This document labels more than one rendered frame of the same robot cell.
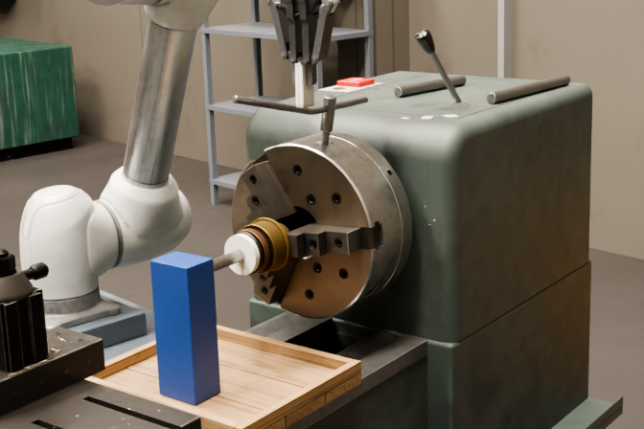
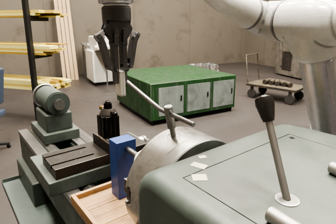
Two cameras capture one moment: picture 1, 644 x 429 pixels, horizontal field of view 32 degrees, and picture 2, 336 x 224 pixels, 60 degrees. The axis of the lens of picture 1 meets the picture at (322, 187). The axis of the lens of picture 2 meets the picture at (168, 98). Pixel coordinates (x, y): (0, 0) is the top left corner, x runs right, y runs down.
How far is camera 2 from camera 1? 222 cm
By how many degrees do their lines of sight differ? 101
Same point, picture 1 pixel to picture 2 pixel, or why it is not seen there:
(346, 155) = (158, 146)
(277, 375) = (125, 217)
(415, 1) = not seen: outside the picture
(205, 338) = (114, 172)
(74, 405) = (89, 152)
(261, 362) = not seen: hidden behind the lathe
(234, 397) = (111, 202)
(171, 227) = not seen: hidden behind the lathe
